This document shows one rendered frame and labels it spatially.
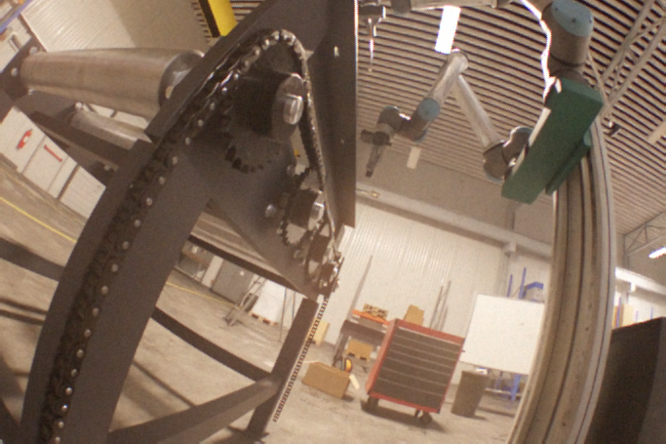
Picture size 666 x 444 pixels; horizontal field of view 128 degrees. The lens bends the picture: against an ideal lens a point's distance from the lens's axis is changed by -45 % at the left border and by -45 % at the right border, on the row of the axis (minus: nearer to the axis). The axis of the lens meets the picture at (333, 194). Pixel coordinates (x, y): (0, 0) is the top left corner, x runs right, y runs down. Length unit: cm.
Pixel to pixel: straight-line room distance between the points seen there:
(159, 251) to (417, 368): 275
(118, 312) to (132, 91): 29
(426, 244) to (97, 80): 1152
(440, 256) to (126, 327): 1154
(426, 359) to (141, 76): 287
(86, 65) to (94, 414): 53
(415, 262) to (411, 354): 867
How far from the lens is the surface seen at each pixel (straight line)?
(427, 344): 292
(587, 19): 108
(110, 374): 35
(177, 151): 25
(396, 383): 290
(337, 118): 82
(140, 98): 44
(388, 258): 1128
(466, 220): 1184
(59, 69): 74
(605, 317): 90
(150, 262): 31
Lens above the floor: 66
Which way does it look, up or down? 24 degrees up
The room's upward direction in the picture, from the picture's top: 24 degrees clockwise
